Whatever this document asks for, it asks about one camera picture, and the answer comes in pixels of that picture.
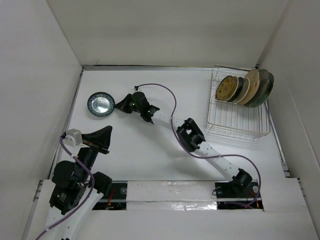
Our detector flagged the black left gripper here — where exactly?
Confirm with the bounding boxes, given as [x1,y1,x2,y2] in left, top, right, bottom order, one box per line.
[76,124,113,181]

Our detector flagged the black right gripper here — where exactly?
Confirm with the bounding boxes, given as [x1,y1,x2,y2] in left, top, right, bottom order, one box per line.
[114,94,142,115]

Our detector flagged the blue white patterned plate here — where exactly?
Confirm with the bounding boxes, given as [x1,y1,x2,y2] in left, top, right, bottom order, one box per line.
[86,91,116,117]

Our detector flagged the yellow patterned small plate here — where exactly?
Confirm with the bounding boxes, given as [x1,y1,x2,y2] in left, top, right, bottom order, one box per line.
[215,75,236,102]

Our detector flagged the cream floral small plate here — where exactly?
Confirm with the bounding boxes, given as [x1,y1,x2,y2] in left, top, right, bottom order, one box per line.
[228,76,240,102]

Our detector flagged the black glossy small plate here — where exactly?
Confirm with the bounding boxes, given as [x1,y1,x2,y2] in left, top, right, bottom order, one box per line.
[232,77,244,103]

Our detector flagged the cream plate with dark patch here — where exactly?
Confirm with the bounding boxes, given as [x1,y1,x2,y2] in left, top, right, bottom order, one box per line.
[235,77,250,104]

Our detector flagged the beige bird branch plate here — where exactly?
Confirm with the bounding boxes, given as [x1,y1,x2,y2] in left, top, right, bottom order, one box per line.
[243,69,260,105]

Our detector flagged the light green floral plate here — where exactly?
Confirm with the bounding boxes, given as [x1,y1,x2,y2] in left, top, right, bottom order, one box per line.
[263,72,275,103]

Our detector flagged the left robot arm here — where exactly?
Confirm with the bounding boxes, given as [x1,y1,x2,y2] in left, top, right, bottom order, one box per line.
[37,125,113,240]

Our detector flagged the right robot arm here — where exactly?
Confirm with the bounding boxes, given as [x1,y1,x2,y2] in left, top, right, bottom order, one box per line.
[115,91,253,197]

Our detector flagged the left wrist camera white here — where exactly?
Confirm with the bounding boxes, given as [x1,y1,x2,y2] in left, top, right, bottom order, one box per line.
[62,128,83,148]

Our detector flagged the white wire dish rack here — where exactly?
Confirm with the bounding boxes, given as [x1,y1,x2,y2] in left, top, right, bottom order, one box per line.
[206,65,272,141]

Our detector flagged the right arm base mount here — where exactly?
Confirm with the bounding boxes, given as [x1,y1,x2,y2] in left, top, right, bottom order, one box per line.
[215,181,258,200]

